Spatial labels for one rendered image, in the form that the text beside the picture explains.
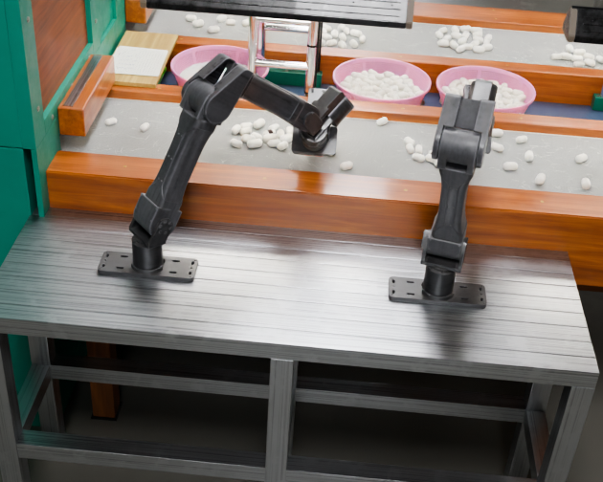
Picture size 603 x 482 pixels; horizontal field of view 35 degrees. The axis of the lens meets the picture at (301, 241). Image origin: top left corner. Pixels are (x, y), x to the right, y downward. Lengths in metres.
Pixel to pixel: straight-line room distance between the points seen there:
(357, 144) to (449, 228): 0.55
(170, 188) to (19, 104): 0.38
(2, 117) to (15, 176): 0.14
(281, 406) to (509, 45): 1.50
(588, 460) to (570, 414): 0.74
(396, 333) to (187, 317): 0.41
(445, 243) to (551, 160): 0.59
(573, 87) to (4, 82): 1.57
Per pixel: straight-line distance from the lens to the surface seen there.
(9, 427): 2.14
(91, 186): 2.17
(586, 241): 2.20
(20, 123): 2.09
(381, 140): 2.38
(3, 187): 2.19
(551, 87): 2.83
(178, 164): 1.89
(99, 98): 2.35
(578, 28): 2.28
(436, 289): 1.95
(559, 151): 2.45
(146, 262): 1.97
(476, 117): 1.79
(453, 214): 1.84
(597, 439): 2.76
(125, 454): 2.11
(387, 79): 2.69
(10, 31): 2.01
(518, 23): 3.13
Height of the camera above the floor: 1.87
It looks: 35 degrees down
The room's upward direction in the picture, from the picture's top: 4 degrees clockwise
